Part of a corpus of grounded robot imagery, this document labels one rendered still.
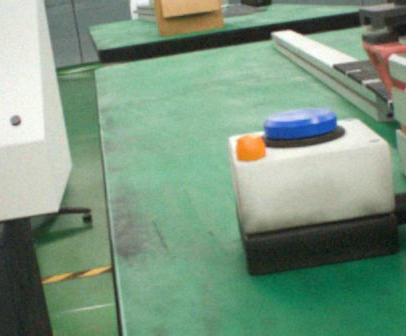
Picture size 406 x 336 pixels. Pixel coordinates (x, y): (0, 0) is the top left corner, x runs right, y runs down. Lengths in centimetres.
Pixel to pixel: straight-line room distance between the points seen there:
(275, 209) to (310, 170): 3
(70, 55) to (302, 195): 1109
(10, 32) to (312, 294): 39
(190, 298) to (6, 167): 25
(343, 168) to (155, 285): 11
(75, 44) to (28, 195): 1086
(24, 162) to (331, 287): 29
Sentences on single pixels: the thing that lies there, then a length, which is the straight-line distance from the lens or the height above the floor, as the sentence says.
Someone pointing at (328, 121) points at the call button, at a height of 85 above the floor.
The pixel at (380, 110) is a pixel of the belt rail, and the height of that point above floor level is 79.
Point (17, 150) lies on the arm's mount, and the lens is 62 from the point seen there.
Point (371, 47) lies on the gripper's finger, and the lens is 63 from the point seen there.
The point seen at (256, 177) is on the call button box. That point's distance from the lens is 42.
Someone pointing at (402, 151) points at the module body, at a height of 80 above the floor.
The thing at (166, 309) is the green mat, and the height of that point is 78.
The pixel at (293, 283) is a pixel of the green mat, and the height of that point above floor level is 78.
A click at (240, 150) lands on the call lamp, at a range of 42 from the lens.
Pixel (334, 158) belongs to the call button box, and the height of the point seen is 84.
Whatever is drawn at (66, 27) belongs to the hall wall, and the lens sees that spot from 1147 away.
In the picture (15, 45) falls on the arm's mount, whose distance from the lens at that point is 69.
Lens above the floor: 93
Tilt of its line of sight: 12 degrees down
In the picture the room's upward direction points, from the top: 8 degrees counter-clockwise
